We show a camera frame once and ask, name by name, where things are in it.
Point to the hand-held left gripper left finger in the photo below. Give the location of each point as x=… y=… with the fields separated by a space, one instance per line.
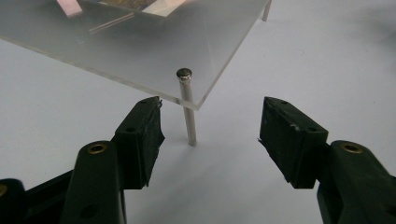
x=137 y=140

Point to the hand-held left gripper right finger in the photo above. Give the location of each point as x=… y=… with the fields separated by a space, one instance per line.
x=289 y=140

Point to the clear acrylic stand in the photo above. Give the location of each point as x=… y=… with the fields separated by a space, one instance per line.
x=140 y=56

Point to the pink puzzle piece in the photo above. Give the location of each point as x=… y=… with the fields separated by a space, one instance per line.
x=70 y=6

